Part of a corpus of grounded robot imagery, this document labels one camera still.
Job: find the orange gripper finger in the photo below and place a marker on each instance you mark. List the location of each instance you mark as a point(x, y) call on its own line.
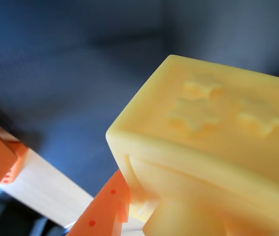
point(102, 209)

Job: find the yellow toy building block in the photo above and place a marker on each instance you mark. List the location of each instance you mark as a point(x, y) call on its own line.
point(203, 152)

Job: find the black flat object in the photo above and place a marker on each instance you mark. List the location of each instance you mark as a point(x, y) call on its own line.
point(19, 221)

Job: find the dark grey table mat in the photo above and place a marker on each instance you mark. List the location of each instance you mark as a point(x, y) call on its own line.
point(56, 73)

